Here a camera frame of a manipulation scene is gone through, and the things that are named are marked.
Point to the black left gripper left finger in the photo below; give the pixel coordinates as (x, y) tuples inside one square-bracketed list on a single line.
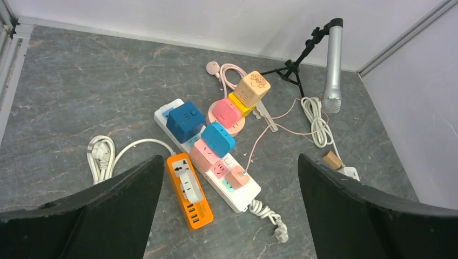
[(111, 219)]

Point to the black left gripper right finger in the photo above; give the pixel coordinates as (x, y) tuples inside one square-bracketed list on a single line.
[(349, 219)]

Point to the white plug adapter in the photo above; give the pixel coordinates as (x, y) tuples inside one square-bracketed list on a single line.
[(190, 187)]

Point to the pink cube socket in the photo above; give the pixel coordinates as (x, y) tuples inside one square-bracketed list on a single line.
[(205, 159)]

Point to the white long power strip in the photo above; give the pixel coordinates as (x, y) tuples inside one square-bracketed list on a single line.
[(238, 200)]

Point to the small salmon charger plug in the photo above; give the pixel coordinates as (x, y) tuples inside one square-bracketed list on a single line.
[(237, 177)]

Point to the dark blue cube socket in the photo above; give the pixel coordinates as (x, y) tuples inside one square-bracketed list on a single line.
[(185, 121)]

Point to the light blue cube socket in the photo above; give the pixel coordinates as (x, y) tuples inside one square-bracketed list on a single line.
[(218, 139)]

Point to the round pink socket base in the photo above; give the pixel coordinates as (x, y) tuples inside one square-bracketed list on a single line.
[(234, 130)]

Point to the beige patterned cube socket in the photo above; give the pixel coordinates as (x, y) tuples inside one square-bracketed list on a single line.
[(251, 88)]

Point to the white small power strip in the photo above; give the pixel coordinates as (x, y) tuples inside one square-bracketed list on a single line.
[(349, 172)]

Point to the brown wooden block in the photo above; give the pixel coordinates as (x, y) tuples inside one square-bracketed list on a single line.
[(332, 160)]

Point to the orange power strip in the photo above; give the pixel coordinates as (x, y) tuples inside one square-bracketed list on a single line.
[(198, 214)]

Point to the silver microphone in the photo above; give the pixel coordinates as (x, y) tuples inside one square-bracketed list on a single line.
[(331, 97)]

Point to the yellow cube adapter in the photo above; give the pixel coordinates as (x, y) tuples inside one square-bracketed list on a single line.
[(244, 110)]

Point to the pink cube adapter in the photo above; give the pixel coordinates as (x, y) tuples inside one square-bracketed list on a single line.
[(226, 113)]

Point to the white strip cord plug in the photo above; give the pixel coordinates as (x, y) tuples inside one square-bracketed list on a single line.
[(262, 211)]

